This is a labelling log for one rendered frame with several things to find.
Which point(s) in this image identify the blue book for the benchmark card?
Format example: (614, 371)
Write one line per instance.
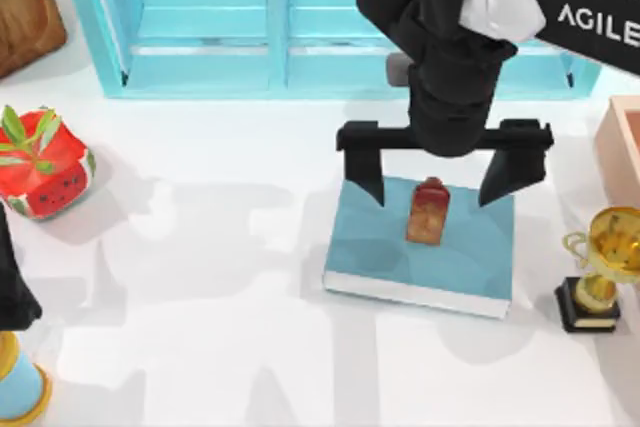
(360, 247)

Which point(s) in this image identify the pale grey rounded box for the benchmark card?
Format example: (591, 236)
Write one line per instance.
(396, 69)

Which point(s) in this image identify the salmon-coloured shallow box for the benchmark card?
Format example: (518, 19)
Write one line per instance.
(620, 147)

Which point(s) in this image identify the gold trophy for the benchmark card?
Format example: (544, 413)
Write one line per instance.
(607, 247)

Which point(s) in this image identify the light blue rack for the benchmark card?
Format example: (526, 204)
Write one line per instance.
(210, 22)

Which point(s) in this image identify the watermelon-patterned plant pot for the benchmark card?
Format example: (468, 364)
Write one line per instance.
(45, 172)

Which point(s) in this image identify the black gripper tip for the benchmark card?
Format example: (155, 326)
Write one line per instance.
(15, 287)

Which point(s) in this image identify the yellow and blue cup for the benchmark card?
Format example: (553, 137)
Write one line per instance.
(20, 382)

